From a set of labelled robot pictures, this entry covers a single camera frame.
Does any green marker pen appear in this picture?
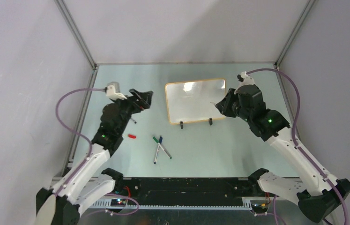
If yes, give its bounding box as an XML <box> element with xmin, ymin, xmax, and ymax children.
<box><xmin>153</xmin><ymin>136</ymin><xmax>172</xmax><ymax>159</ymax></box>

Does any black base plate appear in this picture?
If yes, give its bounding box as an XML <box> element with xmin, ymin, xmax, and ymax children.
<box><xmin>94</xmin><ymin>177</ymin><xmax>280</xmax><ymax>207</ymax></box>

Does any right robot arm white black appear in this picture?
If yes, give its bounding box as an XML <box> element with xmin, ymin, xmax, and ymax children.
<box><xmin>216</xmin><ymin>85</ymin><xmax>350</xmax><ymax>223</ymax></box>

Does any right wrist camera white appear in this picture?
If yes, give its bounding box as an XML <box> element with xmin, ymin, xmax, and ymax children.
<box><xmin>234</xmin><ymin>71</ymin><xmax>255</xmax><ymax>93</ymax></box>

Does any aluminium frame rail front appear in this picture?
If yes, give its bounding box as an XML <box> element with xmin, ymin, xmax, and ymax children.
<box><xmin>48</xmin><ymin>177</ymin><xmax>330</xmax><ymax>201</ymax></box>

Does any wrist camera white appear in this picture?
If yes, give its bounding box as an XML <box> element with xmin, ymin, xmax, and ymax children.
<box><xmin>234</xmin><ymin>71</ymin><xmax>255</xmax><ymax>93</ymax></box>
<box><xmin>104</xmin><ymin>82</ymin><xmax>127</xmax><ymax>101</ymax></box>

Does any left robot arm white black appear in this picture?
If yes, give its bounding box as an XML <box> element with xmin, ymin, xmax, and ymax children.
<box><xmin>35</xmin><ymin>85</ymin><xmax>153</xmax><ymax>225</ymax></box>

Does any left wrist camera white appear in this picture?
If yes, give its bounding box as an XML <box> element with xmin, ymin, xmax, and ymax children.
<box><xmin>104</xmin><ymin>82</ymin><xmax>127</xmax><ymax>101</ymax></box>

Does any left aluminium corner post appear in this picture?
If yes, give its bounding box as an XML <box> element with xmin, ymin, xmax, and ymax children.
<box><xmin>54</xmin><ymin>0</ymin><xmax>97</xmax><ymax>70</ymax></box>

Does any red marker cap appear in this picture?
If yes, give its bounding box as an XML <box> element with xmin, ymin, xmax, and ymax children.
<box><xmin>128</xmin><ymin>134</ymin><xmax>137</xmax><ymax>139</ymax></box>

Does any right aluminium corner post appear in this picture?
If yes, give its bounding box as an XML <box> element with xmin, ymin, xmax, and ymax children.
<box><xmin>274</xmin><ymin>0</ymin><xmax>318</xmax><ymax>67</ymax></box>

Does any blue marker pen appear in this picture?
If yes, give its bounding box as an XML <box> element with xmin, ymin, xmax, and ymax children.
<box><xmin>153</xmin><ymin>136</ymin><xmax>163</xmax><ymax>164</ymax></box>

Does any whiteboard with orange frame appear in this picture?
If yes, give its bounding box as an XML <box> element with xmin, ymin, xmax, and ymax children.
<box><xmin>165</xmin><ymin>78</ymin><xmax>227</xmax><ymax>125</ymax></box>

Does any grey cable duct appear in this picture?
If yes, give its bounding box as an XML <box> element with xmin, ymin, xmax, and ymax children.
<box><xmin>89</xmin><ymin>199</ymin><xmax>252</xmax><ymax>210</ymax></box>

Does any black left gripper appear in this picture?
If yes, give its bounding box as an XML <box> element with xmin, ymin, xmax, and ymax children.
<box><xmin>111</xmin><ymin>89</ymin><xmax>152</xmax><ymax>134</ymax></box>

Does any aluminium corner post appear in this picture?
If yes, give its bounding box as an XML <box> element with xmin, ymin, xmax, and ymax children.
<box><xmin>54</xmin><ymin>0</ymin><xmax>97</xmax><ymax>70</ymax></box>
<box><xmin>274</xmin><ymin>0</ymin><xmax>318</xmax><ymax>67</ymax></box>

